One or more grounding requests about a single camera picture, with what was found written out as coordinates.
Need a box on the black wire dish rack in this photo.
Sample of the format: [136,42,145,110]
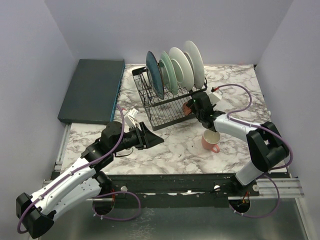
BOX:
[131,66,208,131]

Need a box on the teal patterned bottom plate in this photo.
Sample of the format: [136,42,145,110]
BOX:
[168,47,194,91]

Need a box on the plain pink mug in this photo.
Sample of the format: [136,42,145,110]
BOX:
[201,129,221,153]

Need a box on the orange plate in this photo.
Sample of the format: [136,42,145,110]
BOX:
[158,51,178,96]

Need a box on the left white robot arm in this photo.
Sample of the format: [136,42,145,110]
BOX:
[16,121,164,239]

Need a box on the printed salmon coffee mug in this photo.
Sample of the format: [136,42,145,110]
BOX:
[182,101,194,116]

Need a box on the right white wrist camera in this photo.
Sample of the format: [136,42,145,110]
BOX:
[208,87,223,105]

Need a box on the dark grey flat box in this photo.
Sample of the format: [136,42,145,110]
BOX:
[57,59,125,125]

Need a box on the aluminium frame rail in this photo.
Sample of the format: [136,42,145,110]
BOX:
[41,124,305,201]

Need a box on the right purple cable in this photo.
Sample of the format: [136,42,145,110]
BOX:
[214,83,294,219]

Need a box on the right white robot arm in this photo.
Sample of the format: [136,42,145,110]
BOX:
[182,92,291,196]

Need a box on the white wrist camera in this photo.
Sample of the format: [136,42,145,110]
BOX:
[124,108,139,128]
[208,87,223,105]

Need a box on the red plate teal flower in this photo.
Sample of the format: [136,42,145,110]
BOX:
[183,40,205,89]

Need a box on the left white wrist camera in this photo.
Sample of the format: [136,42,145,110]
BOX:
[124,108,139,128]

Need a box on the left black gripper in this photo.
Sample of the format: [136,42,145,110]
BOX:
[112,121,164,154]

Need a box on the blue glazed floral plate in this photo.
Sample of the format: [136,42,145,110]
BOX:
[145,51,165,100]

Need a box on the black mounting rail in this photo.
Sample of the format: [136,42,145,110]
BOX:
[94,173,259,210]

